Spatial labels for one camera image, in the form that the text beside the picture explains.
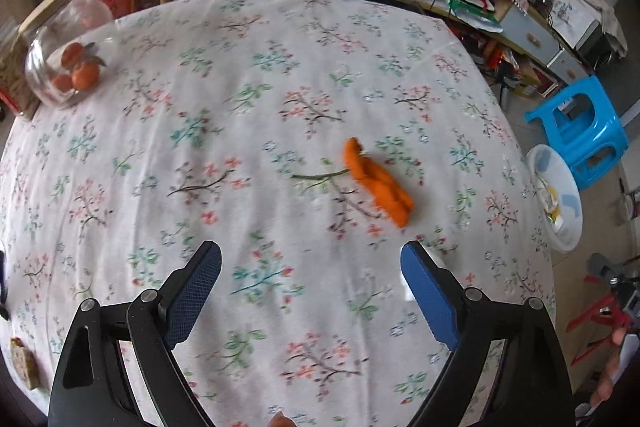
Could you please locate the clear glass jar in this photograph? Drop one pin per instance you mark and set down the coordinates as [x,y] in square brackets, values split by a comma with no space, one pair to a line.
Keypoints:
[50,47]

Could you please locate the brown textured block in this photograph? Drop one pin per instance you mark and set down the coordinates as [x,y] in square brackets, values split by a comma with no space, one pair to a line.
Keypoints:
[25,362]

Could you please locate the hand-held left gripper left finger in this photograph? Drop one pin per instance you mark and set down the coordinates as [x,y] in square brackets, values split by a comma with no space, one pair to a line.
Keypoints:
[195,287]

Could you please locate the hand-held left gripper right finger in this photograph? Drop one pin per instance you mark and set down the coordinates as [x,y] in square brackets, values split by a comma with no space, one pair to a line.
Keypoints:
[430,297]

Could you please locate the orange peel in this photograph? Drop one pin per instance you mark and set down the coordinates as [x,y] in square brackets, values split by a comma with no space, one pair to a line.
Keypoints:
[375,182]

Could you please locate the red stool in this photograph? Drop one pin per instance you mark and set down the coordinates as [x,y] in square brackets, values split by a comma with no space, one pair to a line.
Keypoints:
[590,319]

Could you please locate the person's right hand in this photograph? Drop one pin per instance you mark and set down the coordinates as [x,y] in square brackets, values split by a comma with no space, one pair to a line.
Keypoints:
[616,342]

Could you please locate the yellow plastic bag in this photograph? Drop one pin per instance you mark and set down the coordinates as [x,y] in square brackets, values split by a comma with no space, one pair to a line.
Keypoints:
[551,197]

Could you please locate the blue plastic stool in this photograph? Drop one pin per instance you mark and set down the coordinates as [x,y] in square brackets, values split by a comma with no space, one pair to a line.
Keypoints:
[595,127]

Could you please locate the person's left hand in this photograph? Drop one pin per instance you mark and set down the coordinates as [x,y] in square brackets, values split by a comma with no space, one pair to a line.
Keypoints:
[281,421]

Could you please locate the white floral tablecloth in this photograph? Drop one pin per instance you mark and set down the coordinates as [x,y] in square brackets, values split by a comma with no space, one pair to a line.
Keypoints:
[250,132]

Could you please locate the orange fruit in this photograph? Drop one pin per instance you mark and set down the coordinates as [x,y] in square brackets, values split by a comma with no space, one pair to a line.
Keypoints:
[86,76]
[61,83]
[70,54]

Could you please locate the white plastic bin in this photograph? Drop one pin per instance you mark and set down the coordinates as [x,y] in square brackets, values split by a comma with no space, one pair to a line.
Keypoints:
[565,202]

